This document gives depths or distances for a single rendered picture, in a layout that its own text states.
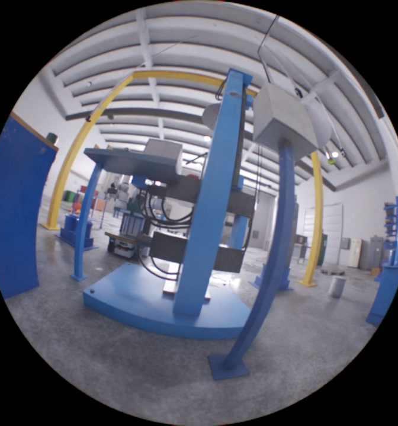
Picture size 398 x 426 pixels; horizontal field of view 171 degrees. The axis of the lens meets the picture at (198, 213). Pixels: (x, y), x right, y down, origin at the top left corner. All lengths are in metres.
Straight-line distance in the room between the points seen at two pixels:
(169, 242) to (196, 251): 0.29
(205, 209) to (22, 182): 1.12
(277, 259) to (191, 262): 0.48
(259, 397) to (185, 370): 0.39
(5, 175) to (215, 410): 1.33
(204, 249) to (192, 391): 0.78
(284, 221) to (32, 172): 1.26
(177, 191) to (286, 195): 0.76
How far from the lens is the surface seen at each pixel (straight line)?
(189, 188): 1.03
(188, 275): 0.81
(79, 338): 0.88
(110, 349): 0.83
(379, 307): 2.03
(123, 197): 2.15
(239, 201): 1.11
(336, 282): 2.67
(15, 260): 1.07
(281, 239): 0.51
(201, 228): 0.76
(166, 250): 1.01
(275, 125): 0.65
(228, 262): 1.09
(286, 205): 0.53
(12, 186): 0.94
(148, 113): 7.46
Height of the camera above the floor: 0.69
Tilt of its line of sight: 7 degrees up
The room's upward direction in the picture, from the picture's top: 13 degrees clockwise
